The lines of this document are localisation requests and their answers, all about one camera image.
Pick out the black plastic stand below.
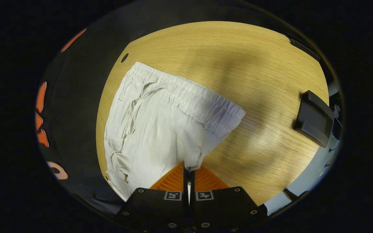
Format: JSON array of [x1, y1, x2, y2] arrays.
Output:
[[293, 90, 342, 148]]

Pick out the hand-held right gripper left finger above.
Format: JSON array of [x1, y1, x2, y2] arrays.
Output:
[[115, 162, 190, 233]]

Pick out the white jeans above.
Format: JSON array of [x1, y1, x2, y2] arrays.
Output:
[[104, 61, 246, 202]]

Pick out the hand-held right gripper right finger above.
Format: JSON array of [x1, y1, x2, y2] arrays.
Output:
[[188, 163, 268, 233]]

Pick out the black backdrop cloth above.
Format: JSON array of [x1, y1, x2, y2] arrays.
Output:
[[36, 2, 303, 216]]

